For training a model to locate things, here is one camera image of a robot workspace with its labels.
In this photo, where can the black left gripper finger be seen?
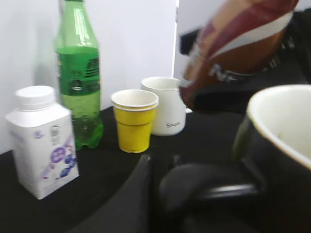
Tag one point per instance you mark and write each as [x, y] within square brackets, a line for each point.
[128, 209]

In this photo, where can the black mug white inside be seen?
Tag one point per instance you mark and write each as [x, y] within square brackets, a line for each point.
[267, 186]

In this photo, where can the white ceramic mug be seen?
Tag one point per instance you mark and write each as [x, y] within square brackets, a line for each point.
[170, 116]

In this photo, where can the green sprite bottle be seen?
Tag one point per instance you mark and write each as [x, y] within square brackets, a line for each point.
[78, 64]

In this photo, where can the black tablecloth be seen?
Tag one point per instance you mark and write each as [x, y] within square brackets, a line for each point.
[207, 138]

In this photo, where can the yellow paper cup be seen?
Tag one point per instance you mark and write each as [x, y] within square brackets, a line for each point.
[134, 112]

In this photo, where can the white blueberry milk carton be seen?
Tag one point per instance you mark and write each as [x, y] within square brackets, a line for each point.
[43, 142]

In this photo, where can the brown coffee drink bottle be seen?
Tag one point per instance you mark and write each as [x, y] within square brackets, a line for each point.
[235, 45]

